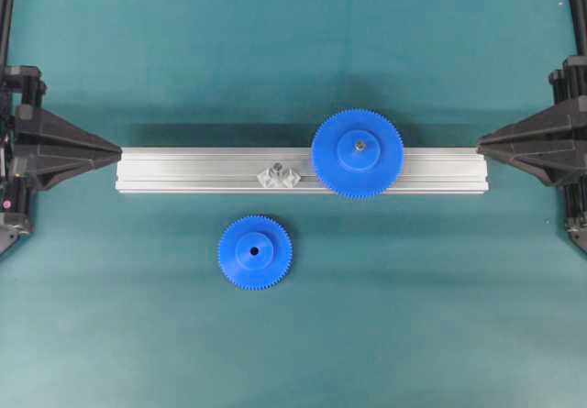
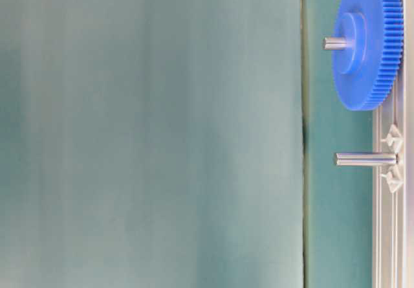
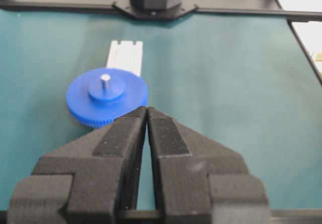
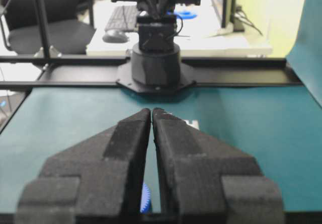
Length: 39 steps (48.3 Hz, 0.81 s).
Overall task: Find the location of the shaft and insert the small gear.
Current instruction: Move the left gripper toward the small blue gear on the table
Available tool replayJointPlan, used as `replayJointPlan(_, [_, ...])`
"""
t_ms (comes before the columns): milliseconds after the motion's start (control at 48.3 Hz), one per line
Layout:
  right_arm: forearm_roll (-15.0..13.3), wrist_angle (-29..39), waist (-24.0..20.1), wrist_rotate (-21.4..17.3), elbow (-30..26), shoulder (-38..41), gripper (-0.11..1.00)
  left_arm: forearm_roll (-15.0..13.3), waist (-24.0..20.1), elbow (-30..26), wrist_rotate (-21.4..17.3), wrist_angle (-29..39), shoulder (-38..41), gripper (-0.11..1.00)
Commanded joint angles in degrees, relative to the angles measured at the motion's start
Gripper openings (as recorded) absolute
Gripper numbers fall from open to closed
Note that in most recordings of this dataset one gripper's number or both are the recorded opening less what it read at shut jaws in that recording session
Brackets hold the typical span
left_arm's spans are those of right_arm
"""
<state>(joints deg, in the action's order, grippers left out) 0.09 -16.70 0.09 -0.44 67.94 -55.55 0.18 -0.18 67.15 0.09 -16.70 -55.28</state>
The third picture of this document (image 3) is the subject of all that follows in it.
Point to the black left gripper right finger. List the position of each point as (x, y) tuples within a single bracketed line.
[(198, 180)]

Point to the aluminium extrusion rail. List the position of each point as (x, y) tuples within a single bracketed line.
[(126, 55)]

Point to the large blue gear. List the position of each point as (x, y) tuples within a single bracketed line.
[(92, 106)]

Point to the steel shaft of large gear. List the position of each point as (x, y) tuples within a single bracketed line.
[(105, 81)]

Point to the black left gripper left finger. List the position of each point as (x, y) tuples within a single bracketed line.
[(85, 180)]

